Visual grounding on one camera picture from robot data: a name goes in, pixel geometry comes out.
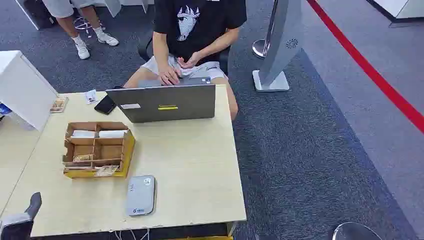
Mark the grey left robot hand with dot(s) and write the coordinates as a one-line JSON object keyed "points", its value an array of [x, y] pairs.
{"points": [[18, 227]]}

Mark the printed tan card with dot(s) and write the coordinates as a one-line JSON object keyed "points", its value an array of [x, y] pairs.
{"points": [[82, 158]]}

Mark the printed pale card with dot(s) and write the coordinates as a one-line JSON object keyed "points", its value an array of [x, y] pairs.
{"points": [[106, 170]]}

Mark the blue object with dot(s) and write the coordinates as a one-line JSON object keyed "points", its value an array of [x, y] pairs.
{"points": [[4, 109]]}

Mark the grey card reader device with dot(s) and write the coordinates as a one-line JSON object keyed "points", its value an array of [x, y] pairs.
{"points": [[140, 195]]}

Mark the wooden card box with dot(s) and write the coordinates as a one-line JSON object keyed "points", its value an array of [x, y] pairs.
{"points": [[126, 155]]}

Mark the white cabinet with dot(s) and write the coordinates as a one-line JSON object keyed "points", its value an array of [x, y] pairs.
{"points": [[23, 89]]}

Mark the small white printed card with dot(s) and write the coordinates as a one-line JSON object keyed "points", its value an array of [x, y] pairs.
{"points": [[90, 96]]}

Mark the black smartphone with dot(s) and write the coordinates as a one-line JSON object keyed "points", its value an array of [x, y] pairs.
{"points": [[105, 105]]}

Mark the grey laptop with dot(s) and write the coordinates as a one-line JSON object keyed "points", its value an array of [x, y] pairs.
{"points": [[165, 102]]}

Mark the chrome stool base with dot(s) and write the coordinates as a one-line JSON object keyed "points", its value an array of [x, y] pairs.
{"points": [[82, 24]]}

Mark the person's right hand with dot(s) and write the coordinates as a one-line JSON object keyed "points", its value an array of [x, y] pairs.
{"points": [[169, 75]]}

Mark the person's hand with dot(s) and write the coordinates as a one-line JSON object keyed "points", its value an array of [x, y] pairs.
{"points": [[188, 61], [169, 75]]}

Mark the standing person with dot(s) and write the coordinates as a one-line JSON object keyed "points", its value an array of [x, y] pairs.
{"points": [[63, 8]]}

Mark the person's left hand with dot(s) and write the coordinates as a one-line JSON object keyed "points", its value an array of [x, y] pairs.
{"points": [[188, 61]]}

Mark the seated person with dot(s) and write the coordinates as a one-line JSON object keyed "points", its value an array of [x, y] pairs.
{"points": [[198, 23]]}

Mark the grey panel stand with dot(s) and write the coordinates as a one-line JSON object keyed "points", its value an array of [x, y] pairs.
{"points": [[281, 43]]}

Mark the round chrome base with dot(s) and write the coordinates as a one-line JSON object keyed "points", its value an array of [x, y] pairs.
{"points": [[356, 232]]}

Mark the red floor tape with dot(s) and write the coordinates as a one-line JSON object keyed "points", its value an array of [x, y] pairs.
{"points": [[371, 71]]}

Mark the white furniture block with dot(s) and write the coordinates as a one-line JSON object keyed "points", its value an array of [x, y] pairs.
{"points": [[404, 8]]}

